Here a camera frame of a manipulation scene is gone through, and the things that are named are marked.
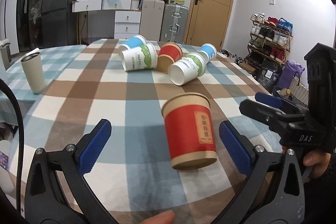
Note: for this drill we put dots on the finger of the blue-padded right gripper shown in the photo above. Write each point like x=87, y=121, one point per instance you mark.
x=281, y=116
x=269, y=100

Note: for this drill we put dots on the blue white cup right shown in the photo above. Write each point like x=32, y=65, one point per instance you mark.
x=208, y=51

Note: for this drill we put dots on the white drawer desk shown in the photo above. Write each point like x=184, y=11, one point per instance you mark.
x=107, y=18

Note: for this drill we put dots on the purple bag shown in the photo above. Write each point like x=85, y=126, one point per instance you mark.
x=290, y=70

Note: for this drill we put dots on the red kraft paper cup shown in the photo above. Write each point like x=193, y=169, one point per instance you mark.
x=190, y=132

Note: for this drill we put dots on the dark glass cabinet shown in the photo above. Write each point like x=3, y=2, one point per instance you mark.
x=29, y=24

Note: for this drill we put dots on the right hand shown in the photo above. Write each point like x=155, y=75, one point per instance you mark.
x=318, y=161

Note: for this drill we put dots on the shoe rack with shoes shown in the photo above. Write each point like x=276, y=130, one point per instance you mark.
x=270, y=40

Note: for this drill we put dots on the beige suitcase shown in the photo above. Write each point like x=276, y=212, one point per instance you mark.
x=151, y=19

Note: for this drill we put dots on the silver suitcase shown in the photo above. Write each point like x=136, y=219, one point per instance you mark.
x=174, y=23

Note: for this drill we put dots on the red kraft cup lying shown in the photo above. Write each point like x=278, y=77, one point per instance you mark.
x=168, y=54

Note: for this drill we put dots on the wooden door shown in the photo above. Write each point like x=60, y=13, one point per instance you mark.
x=207, y=22

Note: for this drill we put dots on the white green paper cup left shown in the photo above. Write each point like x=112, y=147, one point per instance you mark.
x=139, y=58

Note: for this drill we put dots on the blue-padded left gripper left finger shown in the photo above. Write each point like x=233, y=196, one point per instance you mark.
x=45, y=201

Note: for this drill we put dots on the white green paper cup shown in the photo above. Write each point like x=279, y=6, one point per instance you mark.
x=188, y=68
x=139, y=58

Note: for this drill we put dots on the plaid tablecloth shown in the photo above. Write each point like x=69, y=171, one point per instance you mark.
x=133, y=177

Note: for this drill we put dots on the blue white cup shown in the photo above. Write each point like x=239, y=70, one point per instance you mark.
x=135, y=41
x=208, y=51

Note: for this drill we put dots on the blue white cup left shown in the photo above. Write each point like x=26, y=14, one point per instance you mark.
x=135, y=41

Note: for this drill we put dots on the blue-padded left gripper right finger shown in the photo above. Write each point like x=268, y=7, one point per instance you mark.
x=273, y=189

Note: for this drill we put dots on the white green paper cup right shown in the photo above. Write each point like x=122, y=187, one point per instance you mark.
x=188, y=68

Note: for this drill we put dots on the left hand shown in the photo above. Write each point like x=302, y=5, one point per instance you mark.
x=165, y=217

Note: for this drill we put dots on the beige tumbler cup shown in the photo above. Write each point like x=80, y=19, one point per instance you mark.
x=32, y=67

